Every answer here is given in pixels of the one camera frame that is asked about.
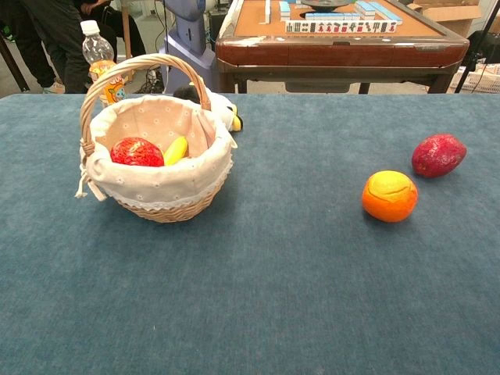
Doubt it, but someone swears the wicker basket with cloth lining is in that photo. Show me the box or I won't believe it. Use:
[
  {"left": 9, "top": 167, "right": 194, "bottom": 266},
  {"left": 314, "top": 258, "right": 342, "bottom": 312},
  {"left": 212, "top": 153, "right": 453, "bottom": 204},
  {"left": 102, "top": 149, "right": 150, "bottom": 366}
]
[{"left": 74, "top": 53, "right": 238, "bottom": 224}]

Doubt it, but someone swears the orange toy fruit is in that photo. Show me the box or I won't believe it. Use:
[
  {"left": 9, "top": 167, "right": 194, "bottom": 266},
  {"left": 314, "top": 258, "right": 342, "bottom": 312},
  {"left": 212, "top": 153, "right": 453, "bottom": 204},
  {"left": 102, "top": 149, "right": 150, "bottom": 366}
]
[{"left": 362, "top": 170, "right": 419, "bottom": 223}]

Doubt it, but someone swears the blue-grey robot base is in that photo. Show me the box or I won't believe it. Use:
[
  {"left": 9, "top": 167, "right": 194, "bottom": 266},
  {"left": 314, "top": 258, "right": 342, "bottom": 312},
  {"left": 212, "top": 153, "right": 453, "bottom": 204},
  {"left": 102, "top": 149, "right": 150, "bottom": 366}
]
[{"left": 159, "top": 0, "right": 220, "bottom": 94}]

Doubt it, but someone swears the bright red toy fruit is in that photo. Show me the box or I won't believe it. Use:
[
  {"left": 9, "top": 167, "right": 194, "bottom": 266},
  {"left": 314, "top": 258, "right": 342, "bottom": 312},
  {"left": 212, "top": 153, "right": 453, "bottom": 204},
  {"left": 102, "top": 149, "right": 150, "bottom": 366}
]
[{"left": 109, "top": 137, "right": 166, "bottom": 168}]

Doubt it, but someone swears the dark red toy fruit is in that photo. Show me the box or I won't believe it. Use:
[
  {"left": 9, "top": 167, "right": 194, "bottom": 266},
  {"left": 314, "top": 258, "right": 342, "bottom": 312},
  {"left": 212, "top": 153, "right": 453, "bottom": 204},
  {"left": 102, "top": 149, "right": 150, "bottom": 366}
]
[{"left": 411, "top": 133, "right": 468, "bottom": 179}]

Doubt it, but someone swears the yellow toy banana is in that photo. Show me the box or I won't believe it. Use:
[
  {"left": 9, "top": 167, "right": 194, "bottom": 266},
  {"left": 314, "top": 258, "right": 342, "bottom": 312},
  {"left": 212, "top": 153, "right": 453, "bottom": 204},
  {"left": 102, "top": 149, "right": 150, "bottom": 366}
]
[{"left": 162, "top": 135, "right": 189, "bottom": 166}]

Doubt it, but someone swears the black and white plush toy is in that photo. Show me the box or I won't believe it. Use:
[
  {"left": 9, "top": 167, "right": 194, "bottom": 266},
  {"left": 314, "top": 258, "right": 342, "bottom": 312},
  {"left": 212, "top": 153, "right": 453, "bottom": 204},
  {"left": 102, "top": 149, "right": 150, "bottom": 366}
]
[{"left": 173, "top": 80, "right": 244, "bottom": 133}]

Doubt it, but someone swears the blue table cloth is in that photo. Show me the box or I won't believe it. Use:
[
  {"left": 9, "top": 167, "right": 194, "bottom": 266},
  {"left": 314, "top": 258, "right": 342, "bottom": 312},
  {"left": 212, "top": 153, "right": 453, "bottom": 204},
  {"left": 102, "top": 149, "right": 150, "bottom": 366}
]
[{"left": 0, "top": 92, "right": 500, "bottom": 375}]

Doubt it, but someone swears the brown mahjong table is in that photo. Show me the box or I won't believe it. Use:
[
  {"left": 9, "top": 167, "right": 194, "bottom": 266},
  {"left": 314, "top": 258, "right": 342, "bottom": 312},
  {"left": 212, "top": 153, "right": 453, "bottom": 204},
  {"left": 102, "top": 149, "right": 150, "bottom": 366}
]
[{"left": 215, "top": 0, "right": 470, "bottom": 95}]

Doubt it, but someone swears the face-up mahjong tile row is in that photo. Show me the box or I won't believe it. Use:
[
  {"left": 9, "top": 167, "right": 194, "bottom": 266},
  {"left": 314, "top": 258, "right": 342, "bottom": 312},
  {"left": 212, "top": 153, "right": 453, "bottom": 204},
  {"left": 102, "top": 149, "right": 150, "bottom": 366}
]
[{"left": 285, "top": 20, "right": 398, "bottom": 34}]

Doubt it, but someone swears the short blue-backed mahjong tile row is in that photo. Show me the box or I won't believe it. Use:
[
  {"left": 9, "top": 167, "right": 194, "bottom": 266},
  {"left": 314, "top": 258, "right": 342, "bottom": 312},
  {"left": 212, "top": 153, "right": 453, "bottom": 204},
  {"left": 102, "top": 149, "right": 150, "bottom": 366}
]
[{"left": 305, "top": 12, "right": 363, "bottom": 21}]

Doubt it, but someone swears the dark round dish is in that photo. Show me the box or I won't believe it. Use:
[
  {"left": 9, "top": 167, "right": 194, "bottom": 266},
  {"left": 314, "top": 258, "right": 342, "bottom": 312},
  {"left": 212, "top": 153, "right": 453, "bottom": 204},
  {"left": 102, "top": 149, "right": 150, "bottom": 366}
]
[{"left": 300, "top": 0, "right": 355, "bottom": 12}]

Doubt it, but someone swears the seated person in black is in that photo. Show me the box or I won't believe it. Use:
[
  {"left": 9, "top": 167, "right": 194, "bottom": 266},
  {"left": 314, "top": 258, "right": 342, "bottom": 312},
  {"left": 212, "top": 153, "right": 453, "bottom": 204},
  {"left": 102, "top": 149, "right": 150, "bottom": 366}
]
[{"left": 73, "top": 0, "right": 148, "bottom": 59}]

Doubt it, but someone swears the plastic bottle with orange label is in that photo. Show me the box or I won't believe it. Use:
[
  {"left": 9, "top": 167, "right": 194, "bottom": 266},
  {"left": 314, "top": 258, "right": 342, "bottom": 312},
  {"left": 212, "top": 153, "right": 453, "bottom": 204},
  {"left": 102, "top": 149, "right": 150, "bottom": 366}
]
[{"left": 80, "top": 20, "right": 130, "bottom": 109}]

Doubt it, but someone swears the long blue-backed mahjong tile stack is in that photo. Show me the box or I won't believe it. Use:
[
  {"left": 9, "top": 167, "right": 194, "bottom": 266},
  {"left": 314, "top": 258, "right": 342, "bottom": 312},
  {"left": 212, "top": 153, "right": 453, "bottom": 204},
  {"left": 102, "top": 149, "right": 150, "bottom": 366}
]
[{"left": 354, "top": 0, "right": 403, "bottom": 23}]

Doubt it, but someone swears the standing person in black trousers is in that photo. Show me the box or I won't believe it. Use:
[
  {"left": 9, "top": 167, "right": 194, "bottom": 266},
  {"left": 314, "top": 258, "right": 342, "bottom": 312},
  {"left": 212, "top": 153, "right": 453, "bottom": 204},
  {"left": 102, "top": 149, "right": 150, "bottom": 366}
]
[{"left": 17, "top": 0, "right": 93, "bottom": 94}]

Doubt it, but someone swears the white plastic crate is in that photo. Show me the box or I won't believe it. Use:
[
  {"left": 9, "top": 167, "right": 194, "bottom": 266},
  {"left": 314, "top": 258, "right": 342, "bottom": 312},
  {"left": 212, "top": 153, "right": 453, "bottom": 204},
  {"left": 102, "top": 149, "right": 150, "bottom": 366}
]
[{"left": 448, "top": 64, "right": 500, "bottom": 94}]

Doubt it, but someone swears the black tripod stand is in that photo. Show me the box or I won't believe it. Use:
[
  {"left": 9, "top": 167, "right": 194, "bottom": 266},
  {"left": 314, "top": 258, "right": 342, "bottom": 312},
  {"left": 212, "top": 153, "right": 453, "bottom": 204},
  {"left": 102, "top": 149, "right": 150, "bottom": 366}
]
[{"left": 455, "top": 0, "right": 500, "bottom": 94}]

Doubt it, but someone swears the cardboard box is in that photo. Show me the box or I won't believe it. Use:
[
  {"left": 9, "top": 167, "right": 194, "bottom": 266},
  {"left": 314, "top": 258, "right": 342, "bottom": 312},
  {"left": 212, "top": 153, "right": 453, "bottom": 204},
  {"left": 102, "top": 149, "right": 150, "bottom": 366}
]
[{"left": 408, "top": 0, "right": 485, "bottom": 38}]

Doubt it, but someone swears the wooden post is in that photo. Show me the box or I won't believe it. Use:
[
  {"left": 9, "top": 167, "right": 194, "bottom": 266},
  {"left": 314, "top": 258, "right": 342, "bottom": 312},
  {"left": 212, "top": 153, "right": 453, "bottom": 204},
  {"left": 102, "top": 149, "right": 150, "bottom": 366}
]
[{"left": 120, "top": 0, "right": 134, "bottom": 59}]

